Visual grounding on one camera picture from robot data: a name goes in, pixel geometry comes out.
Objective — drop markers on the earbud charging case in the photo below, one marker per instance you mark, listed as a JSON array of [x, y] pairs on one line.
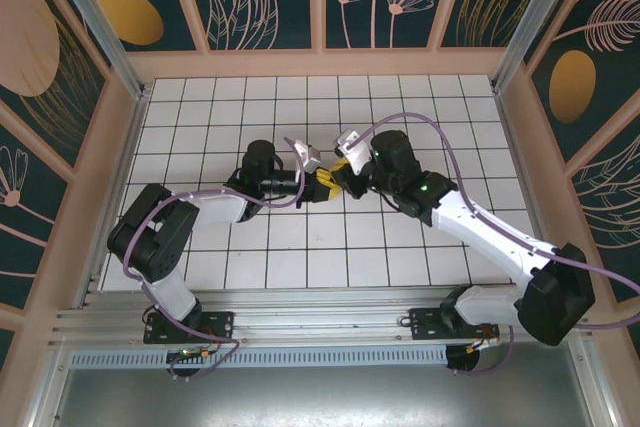
[[330, 170]]

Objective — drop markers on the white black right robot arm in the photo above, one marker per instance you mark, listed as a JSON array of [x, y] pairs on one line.
[[490, 242]]

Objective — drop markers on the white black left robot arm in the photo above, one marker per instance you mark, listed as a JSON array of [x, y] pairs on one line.
[[215, 204]]

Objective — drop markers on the grey metal sheet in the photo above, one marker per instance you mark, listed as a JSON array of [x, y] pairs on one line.
[[325, 397]]

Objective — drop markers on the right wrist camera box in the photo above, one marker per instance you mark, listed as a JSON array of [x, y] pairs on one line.
[[352, 147]]

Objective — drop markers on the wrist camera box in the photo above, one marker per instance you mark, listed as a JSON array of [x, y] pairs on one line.
[[306, 154], [352, 147]]

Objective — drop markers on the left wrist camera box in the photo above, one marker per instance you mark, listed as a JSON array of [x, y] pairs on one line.
[[306, 154]]

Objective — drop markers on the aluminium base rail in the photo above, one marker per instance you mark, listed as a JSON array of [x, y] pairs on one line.
[[325, 317]]

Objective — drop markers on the aluminium table side rail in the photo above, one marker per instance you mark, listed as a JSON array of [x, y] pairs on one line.
[[130, 147], [534, 197]]

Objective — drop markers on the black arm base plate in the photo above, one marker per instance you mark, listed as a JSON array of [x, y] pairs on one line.
[[425, 322], [220, 322]]

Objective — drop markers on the orange oval feather wall panel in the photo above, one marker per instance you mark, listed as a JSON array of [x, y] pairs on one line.
[[572, 87]]

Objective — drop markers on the aluminium corner post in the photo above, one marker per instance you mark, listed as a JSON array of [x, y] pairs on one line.
[[530, 22], [101, 32]]

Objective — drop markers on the pink feather leaves wall panel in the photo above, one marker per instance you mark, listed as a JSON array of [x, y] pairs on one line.
[[615, 207]]

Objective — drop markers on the single pink flower wall panel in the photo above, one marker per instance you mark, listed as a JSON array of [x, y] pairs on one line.
[[25, 227]]

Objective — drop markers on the aluminium frame strut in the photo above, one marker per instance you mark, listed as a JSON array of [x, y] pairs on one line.
[[50, 387], [595, 382]]

